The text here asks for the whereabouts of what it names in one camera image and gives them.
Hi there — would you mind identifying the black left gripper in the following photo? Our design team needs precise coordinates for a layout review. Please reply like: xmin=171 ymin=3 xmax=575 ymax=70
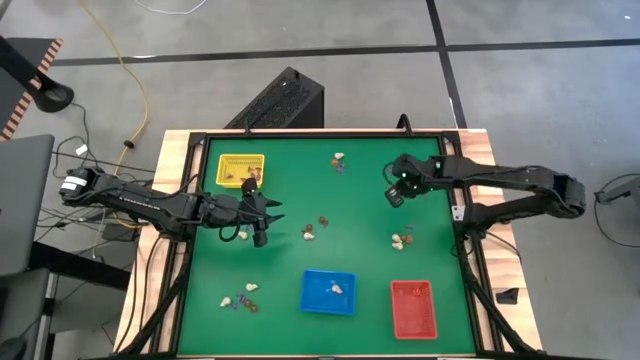
xmin=238 ymin=177 xmax=285 ymax=248

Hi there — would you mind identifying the yellow plastic basket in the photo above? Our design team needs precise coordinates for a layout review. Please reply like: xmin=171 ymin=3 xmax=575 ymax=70
xmin=215 ymin=153 xmax=266 ymax=190

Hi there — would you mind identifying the red plastic basket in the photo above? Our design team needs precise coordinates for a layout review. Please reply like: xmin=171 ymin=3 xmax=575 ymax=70
xmin=390 ymin=280 xmax=439 ymax=341

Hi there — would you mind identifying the blue plastic basket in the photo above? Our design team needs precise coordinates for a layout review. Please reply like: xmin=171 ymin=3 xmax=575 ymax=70
xmin=299 ymin=269 xmax=358 ymax=317

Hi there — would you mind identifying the black computer tower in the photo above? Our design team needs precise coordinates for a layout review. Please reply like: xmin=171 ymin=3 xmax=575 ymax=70
xmin=224 ymin=65 xmax=326 ymax=130

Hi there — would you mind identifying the green table mat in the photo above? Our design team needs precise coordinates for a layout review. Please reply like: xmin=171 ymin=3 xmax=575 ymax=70
xmin=176 ymin=136 xmax=477 ymax=357

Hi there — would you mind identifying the black wedge block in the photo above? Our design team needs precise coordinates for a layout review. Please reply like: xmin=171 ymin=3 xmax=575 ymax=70
xmin=495 ymin=287 xmax=520 ymax=306

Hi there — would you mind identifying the black shelf board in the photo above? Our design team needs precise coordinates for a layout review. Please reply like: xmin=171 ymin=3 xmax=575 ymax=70
xmin=27 ymin=241 xmax=132 ymax=292

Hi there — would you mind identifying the grey stand leg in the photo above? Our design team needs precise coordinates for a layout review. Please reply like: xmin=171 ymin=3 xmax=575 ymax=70
xmin=594 ymin=174 xmax=640 ymax=206

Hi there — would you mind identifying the black stand base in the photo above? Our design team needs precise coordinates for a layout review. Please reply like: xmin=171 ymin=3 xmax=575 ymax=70
xmin=0 ymin=34 xmax=76 ymax=114

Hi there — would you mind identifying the grey desk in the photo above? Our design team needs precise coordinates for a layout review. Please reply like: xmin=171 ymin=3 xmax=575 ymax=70
xmin=0 ymin=133 xmax=56 ymax=279

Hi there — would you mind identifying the grey cabinet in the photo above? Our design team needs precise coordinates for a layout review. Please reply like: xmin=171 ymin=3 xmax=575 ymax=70
xmin=0 ymin=267 xmax=56 ymax=360

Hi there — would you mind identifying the dark mat striped edge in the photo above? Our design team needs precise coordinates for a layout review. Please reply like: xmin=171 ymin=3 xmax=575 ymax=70
xmin=0 ymin=37 xmax=65 ymax=143

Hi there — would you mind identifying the yellow cable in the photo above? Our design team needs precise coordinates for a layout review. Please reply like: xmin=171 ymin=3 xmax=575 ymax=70
xmin=79 ymin=0 xmax=152 ymax=174

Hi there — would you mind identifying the black floor cable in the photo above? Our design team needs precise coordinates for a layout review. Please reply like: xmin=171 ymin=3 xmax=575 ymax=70
xmin=51 ymin=150 xmax=157 ymax=174

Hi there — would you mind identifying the black cable loop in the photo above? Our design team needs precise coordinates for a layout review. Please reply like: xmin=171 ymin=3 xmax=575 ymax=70
xmin=593 ymin=172 xmax=640 ymax=250

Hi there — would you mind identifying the white cable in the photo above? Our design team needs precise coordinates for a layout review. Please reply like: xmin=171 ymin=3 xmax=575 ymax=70
xmin=134 ymin=0 xmax=209 ymax=16

